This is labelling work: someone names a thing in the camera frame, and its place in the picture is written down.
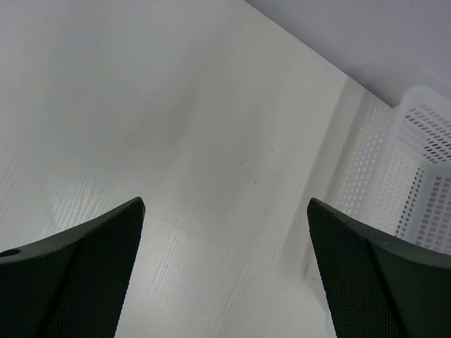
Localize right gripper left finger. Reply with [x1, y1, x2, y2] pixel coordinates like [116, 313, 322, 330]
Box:
[1, 197, 144, 337]

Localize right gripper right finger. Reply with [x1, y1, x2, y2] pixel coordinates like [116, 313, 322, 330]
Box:
[307, 199, 450, 337]

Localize white plastic basket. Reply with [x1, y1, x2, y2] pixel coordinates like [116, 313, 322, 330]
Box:
[324, 86, 450, 254]

